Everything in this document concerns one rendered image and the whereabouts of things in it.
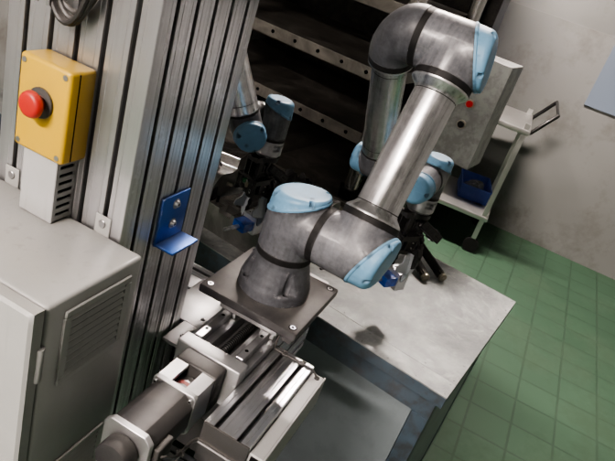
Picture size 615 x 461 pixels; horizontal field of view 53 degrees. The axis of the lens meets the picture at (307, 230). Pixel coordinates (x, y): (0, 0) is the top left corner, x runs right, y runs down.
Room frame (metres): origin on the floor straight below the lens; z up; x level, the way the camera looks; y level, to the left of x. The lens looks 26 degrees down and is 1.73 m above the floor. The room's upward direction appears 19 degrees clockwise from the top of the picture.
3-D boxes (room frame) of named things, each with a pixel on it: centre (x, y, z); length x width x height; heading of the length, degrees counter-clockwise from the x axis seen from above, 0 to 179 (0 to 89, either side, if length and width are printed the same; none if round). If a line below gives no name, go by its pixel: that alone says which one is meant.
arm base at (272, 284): (1.09, 0.03, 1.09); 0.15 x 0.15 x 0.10
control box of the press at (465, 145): (2.39, -0.39, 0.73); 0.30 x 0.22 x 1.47; 65
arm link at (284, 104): (1.53, 0.17, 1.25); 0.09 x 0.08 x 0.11; 114
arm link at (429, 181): (1.41, -0.21, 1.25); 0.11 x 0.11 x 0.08; 70
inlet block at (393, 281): (1.48, -0.24, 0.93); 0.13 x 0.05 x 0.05; 131
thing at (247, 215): (1.51, 0.18, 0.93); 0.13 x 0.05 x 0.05; 148
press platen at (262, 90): (2.93, 0.25, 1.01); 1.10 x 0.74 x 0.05; 65
